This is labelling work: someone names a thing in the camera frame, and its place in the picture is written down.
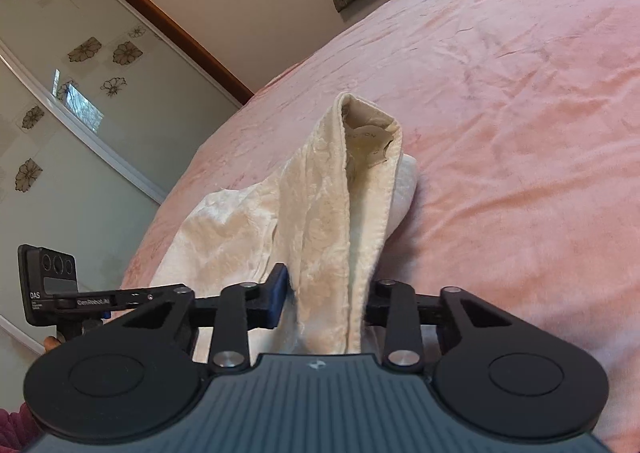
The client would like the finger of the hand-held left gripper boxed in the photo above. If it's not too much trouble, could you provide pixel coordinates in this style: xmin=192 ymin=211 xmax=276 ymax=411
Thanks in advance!
xmin=116 ymin=285 xmax=177 ymax=309

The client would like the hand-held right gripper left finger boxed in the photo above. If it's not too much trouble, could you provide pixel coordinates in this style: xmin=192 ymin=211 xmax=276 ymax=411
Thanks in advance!
xmin=107 ymin=263 xmax=290 ymax=374

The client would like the brown wooden wardrobe frame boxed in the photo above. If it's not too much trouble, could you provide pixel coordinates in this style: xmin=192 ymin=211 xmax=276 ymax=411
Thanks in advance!
xmin=52 ymin=0 xmax=254 ymax=107

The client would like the pink bed blanket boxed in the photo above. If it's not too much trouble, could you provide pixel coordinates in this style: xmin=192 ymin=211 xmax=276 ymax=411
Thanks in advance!
xmin=117 ymin=0 xmax=640 ymax=453

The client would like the cream white towel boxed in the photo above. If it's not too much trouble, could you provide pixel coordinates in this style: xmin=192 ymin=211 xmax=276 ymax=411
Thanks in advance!
xmin=150 ymin=90 xmax=420 ymax=364

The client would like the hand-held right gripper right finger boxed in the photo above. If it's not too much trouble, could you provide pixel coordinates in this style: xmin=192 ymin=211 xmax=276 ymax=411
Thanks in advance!
xmin=366 ymin=278 xmax=516 ymax=372

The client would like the flower print wardrobe door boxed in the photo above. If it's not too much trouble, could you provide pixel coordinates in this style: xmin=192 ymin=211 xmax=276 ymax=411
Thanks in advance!
xmin=0 ymin=0 xmax=242 ymax=384

